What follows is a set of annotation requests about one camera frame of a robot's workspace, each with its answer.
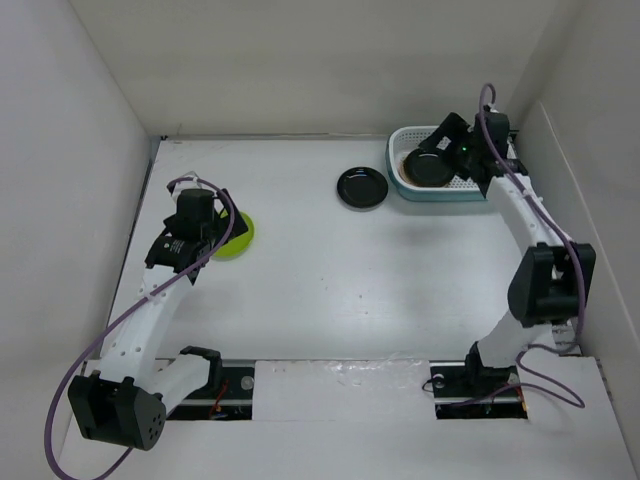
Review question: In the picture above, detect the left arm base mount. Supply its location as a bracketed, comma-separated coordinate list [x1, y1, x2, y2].
[168, 360, 256, 422]

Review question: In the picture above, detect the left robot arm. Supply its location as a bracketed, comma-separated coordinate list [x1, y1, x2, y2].
[68, 175, 249, 451]

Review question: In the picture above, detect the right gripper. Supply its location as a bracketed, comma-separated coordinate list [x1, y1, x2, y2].
[419, 112, 481, 181]

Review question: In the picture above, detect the large black plate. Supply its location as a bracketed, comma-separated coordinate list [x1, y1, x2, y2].
[402, 148, 455, 188]

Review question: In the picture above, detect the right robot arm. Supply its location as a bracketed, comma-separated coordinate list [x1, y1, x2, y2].
[420, 106, 596, 405]

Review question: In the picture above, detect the white and teal plastic bin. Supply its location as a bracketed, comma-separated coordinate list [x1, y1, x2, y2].
[385, 126, 485, 202]

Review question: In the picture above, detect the small black plate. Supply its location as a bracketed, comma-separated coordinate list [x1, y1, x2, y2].
[336, 166, 389, 210]

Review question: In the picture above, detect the green plate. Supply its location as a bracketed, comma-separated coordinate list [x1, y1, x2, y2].
[213, 212, 255, 260]

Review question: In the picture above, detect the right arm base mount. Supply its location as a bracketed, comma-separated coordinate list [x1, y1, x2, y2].
[422, 361, 528, 420]

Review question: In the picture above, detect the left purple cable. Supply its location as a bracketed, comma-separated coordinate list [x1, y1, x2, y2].
[45, 175, 236, 479]

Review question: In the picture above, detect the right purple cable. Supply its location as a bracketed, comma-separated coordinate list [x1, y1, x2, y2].
[452, 82, 586, 410]

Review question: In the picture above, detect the purple cable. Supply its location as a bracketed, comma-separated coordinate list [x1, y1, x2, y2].
[45, 175, 236, 479]
[452, 82, 586, 410]

